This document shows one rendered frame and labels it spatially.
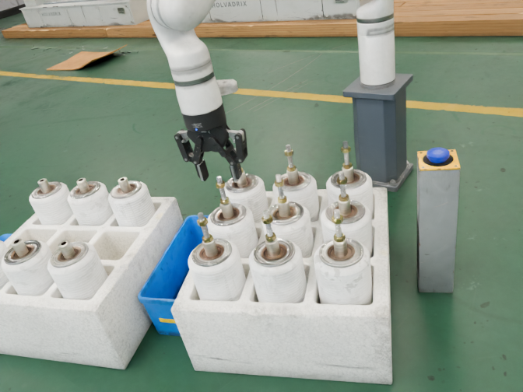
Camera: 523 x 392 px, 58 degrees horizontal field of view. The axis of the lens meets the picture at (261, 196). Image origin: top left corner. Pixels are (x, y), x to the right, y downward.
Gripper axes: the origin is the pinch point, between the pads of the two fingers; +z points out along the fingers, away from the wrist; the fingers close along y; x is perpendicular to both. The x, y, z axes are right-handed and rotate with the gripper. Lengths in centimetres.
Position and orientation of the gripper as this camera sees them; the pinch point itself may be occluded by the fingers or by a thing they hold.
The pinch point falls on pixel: (219, 173)
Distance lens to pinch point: 91.1
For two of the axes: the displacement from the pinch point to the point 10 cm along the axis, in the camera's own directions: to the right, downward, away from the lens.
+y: 9.3, 0.5, -3.7
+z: 1.8, 8.2, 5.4
